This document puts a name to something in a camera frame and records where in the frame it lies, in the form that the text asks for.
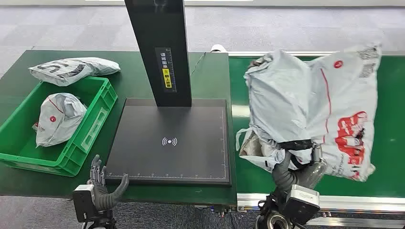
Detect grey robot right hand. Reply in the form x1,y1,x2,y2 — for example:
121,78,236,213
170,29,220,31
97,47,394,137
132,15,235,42
272,139,329,197

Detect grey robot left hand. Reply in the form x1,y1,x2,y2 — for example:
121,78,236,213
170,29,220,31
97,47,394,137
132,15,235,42
87,154,130,212

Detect large white red-printed package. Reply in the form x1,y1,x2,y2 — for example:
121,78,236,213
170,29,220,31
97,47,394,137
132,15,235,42
235,43,383,183

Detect black inbound scanner machine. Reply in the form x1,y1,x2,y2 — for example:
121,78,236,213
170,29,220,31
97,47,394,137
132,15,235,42
105,0,232,187

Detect small white red-logo package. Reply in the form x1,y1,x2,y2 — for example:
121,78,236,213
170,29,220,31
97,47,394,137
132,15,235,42
32,92,88,148

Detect green conveyor belt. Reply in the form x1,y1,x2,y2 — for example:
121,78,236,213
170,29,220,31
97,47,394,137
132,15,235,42
228,52,405,199

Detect white package with black letters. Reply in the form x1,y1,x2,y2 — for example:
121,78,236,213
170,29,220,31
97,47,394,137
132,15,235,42
28,57,121,87

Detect yellow sticker on machine column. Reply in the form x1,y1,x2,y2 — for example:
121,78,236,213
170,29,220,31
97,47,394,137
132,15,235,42
162,68,173,89

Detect green plastic crate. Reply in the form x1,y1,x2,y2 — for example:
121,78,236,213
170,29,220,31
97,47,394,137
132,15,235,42
0,76,118,177

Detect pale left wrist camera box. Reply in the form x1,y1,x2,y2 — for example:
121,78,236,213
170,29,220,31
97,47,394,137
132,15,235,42
72,184,96,223

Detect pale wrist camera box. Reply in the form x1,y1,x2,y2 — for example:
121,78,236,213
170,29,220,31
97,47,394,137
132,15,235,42
282,184,321,226
72,184,96,223

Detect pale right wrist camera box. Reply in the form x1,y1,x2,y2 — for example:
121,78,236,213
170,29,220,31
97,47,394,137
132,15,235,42
282,184,321,226

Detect thin dark cable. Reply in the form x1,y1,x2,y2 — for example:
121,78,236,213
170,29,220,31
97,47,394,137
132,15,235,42
189,52,207,77

